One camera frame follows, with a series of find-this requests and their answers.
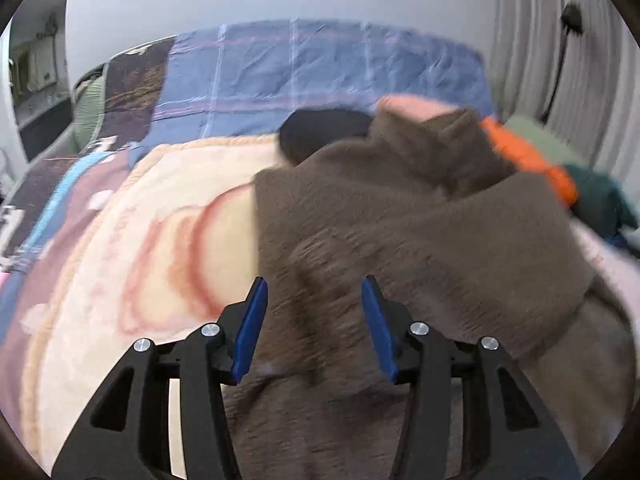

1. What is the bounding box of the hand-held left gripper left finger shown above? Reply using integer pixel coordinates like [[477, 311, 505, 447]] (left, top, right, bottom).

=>
[[50, 276, 269, 480]]

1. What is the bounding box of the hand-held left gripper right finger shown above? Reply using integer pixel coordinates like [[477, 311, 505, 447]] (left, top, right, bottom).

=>
[[361, 274, 582, 480]]

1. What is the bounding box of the brown fleece garment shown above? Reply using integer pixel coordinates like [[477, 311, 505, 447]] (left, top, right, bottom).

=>
[[222, 106, 632, 480]]

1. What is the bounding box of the cream printed blanket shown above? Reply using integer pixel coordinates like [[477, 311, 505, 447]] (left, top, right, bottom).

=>
[[0, 132, 282, 480]]

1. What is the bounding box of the black garment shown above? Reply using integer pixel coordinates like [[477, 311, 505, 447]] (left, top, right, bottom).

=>
[[278, 108, 374, 167]]

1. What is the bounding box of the pink garment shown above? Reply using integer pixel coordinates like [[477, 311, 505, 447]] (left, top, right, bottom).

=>
[[375, 94, 469, 125]]

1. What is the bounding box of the orange quilted jacket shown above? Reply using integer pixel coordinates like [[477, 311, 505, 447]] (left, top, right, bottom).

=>
[[481, 116, 581, 207]]

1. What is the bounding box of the pale pink cloth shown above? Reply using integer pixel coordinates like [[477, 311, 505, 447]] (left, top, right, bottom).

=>
[[569, 214, 640, 323]]

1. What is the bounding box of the sage green garment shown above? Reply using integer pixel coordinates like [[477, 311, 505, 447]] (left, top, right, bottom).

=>
[[501, 113, 592, 170]]

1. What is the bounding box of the dark teal garment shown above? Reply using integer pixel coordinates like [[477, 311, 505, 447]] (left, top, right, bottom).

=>
[[564, 164, 640, 242]]

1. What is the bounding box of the blue plaid bed sheet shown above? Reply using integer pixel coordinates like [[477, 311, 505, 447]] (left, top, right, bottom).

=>
[[149, 18, 497, 150]]

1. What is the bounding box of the dark patterned blanket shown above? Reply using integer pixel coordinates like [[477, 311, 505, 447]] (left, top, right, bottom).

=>
[[0, 37, 177, 271]]

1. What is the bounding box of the green striped pillow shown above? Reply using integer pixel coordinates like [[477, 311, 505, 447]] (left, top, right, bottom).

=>
[[71, 64, 110, 155]]

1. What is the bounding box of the grey curtain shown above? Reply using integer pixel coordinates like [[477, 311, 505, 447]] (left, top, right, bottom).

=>
[[486, 0, 640, 188]]

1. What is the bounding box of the cluttered wall shelf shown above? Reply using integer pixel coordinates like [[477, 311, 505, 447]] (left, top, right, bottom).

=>
[[10, 11, 69, 106]]

